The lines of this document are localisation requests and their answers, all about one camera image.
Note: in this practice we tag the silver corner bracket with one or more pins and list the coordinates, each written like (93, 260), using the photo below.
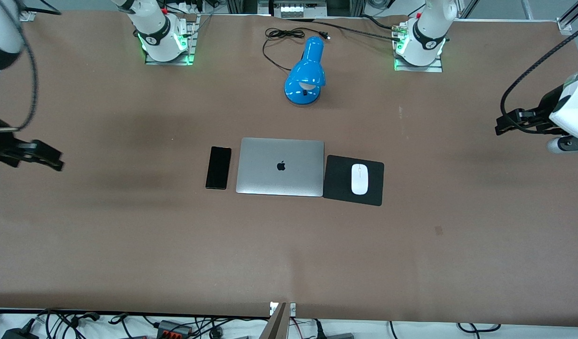
(28, 16)

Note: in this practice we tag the black power adapter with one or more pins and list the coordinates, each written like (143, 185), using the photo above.
(18, 333)

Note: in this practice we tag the black mouse pad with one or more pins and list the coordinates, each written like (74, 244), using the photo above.
(338, 181)

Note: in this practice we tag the black smartphone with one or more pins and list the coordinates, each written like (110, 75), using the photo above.
(218, 168)

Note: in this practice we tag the white computer mouse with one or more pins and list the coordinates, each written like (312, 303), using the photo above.
(359, 179)

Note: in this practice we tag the grey post with metal bracket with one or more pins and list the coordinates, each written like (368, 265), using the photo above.
(277, 325)

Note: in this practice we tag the white power strip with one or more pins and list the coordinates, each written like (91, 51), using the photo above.
(291, 10)

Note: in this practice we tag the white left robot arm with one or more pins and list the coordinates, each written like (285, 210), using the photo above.
(428, 37)

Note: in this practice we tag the blue desk lamp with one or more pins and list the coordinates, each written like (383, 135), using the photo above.
(307, 70)

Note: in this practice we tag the grey box with orange buttons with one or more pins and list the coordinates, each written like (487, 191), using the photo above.
(173, 328)

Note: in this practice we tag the silver laptop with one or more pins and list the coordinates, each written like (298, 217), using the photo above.
(280, 179)

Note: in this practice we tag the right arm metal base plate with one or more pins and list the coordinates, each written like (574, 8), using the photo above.
(191, 44)

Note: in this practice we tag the black power plug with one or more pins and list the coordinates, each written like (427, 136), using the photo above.
(318, 329)

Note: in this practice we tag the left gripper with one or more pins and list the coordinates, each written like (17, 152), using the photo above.
(546, 111)

